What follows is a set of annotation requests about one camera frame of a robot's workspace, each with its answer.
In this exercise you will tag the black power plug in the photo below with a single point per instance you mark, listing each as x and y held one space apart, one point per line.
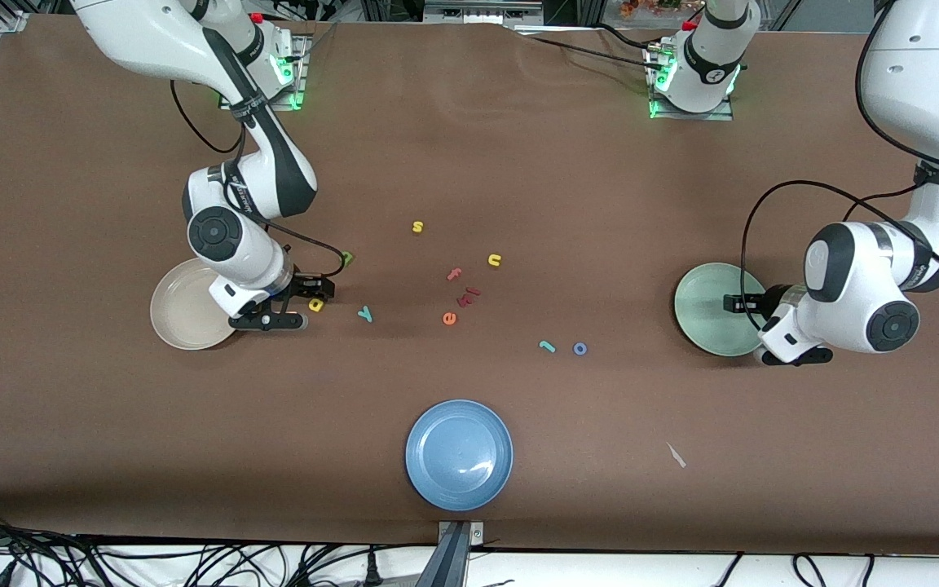
372 573

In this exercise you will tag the beige round plate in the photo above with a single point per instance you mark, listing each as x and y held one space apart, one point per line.
184 318

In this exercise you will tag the aluminium frame bar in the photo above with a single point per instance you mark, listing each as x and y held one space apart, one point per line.
478 12

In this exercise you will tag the green round plate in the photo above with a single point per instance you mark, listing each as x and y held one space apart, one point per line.
698 326

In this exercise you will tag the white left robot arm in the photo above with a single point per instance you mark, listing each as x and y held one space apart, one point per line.
853 285

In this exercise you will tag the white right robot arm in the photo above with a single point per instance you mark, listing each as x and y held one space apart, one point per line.
233 244

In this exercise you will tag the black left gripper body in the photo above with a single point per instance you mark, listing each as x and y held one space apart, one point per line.
765 301

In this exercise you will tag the teal letter y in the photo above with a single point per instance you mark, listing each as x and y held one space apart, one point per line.
366 314

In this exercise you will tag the white paper scrap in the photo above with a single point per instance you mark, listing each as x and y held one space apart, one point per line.
676 455

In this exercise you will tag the grey metal camera post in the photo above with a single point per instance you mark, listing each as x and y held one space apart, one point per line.
455 558

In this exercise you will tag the orange flowers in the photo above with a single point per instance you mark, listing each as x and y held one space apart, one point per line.
649 6

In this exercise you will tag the brown table cover sheet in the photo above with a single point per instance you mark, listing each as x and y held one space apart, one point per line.
469 163

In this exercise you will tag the blue round plate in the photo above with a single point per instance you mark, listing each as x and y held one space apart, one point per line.
459 455

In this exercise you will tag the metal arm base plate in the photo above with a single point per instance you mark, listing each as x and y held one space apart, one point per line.
274 104
689 116

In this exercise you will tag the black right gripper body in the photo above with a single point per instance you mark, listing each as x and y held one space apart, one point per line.
304 284

